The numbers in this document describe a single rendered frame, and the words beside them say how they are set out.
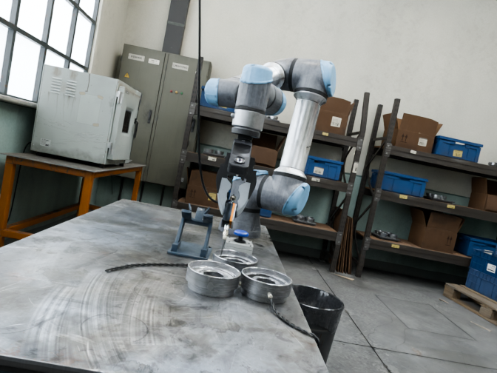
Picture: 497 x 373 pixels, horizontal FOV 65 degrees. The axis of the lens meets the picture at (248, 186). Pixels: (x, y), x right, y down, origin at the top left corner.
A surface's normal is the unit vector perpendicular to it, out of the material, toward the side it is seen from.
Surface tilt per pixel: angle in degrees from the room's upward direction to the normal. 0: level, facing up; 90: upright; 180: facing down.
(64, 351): 0
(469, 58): 90
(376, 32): 90
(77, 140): 90
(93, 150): 89
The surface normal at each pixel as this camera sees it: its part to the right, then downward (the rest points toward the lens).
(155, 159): 0.04, 0.08
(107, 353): 0.20, -0.98
